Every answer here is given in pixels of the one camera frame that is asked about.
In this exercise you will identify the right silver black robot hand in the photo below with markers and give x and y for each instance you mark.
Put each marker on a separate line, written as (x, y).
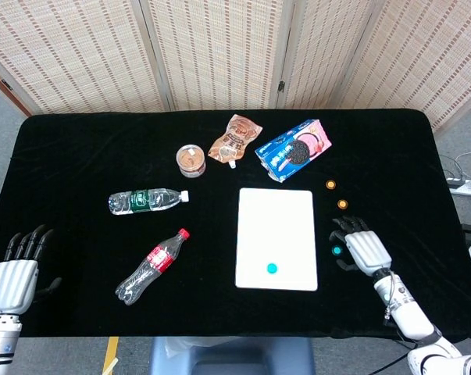
(366, 250)

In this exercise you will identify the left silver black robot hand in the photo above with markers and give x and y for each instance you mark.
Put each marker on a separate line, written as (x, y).
(14, 285)

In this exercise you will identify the cyan button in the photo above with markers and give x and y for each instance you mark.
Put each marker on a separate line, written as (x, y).
(336, 251)
(272, 268)

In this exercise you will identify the orange button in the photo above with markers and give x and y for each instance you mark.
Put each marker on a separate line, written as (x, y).
(342, 204)
(330, 184)

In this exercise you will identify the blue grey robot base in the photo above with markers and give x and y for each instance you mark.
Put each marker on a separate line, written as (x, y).
(235, 357)

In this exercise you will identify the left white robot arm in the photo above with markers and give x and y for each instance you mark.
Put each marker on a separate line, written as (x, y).
(1, 343)

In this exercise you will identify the white rectangular board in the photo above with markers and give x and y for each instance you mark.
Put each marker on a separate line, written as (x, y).
(276, 234)

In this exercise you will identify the white power strip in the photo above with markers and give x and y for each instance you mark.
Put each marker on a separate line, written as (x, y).
(467, 188)

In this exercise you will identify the blue pink cookie box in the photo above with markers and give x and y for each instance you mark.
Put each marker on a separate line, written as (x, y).
(293, 150)

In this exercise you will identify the red label cola bottle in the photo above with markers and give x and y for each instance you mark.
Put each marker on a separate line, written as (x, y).
(153, 265)

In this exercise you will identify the green label water bottle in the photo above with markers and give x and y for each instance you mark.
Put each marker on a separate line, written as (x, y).
(145, 201)

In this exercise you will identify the black velvet tablecloth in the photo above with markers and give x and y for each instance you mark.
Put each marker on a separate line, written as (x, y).
(102, 156)

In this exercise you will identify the brown spout pouch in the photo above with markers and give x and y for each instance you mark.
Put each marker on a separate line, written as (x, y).
(235, 138)

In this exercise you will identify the black screen hinge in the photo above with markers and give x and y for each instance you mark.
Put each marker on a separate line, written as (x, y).
(6, 84)
(280, 86)

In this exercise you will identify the clear jar brown contents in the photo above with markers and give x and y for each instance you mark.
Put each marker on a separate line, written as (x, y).
(190, 160)

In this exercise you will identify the woven bamboo folding screen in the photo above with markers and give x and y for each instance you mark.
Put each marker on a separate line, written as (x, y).
(219, 51)

